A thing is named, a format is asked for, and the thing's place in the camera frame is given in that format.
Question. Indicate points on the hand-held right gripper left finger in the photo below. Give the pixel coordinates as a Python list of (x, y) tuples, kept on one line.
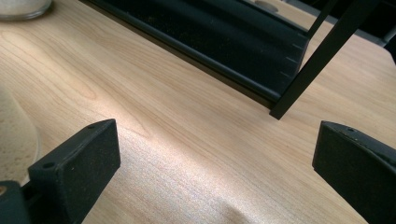
[(74, 174)]

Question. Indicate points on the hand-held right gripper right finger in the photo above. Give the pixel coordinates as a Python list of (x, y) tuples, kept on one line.
[(358, 174)]

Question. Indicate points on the glass jar with beige powder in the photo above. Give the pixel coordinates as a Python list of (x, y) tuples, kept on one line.
[(14, 140)]

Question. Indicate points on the glass jar with white powder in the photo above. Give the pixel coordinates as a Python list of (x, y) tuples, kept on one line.
[(21, 7)]

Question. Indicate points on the black two-tier metal rack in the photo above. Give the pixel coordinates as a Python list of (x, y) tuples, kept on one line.
[(218, 37)]

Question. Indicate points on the dark round table grommet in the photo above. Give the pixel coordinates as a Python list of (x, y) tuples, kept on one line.
[(267, 5)]

